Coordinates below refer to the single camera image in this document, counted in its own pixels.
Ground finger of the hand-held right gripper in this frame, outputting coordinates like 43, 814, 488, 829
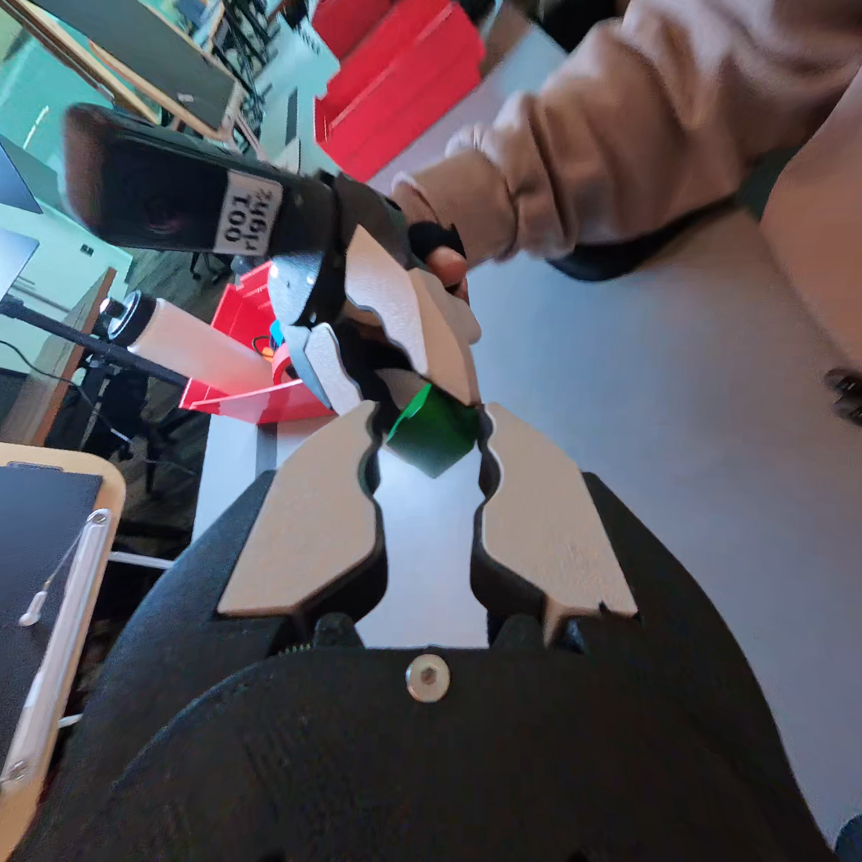
296, 322, 363, 417
345, 224, 484, 408

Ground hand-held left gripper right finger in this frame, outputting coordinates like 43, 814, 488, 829
469, 403, 639, 647

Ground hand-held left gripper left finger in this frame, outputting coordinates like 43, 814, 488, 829
215, 400, 391, 627

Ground green block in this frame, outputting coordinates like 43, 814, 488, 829
385, 384, 482, 479

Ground person's right hand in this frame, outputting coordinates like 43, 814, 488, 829
427, 244, 471, 302

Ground large red plastic bin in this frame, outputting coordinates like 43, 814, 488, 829
178, 259, 338, 427

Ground dark grey standing panel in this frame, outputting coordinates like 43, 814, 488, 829
13, 0, 246, 136

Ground white water bottle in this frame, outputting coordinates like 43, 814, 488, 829
101, 291, 276, 397

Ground black light stand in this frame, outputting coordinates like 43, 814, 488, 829
0, 296, 191, 390

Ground wooden framed chair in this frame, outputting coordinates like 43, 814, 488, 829
0, 443, 127, 849

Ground person's beige hoodie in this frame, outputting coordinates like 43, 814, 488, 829
760, 74, 862, 432

